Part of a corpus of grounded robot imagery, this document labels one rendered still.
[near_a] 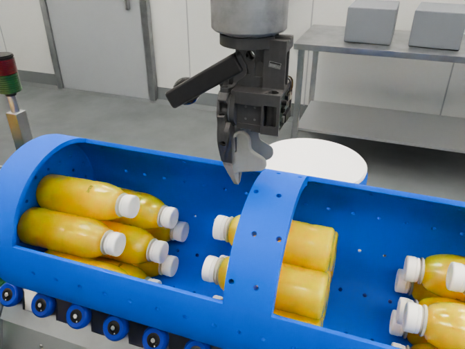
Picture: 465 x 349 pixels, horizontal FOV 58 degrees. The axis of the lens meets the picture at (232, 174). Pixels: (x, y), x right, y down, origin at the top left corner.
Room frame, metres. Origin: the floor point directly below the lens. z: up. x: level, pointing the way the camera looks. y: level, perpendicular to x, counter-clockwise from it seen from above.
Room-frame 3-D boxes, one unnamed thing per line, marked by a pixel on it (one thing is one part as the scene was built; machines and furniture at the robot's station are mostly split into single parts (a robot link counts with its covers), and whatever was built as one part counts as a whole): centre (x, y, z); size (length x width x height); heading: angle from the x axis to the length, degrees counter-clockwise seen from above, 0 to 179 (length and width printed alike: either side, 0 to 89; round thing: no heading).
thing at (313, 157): (0.95, -0.20, 1.03); 0.28 x 0.28 x 0.01
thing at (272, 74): (0.52, -0.03, 1.38); 0.09 x 0.08 x 0.12; 71
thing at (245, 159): (0.51, -0.02, 1.27); 0.06 x 0.03 x 0.09; 71
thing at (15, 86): (1.13, 0.61, 1.18); 0.06 x 0.06 x 0.05
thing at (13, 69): (1.13, 0.61, 1.23); 0.06 x 0.06 x 0.04
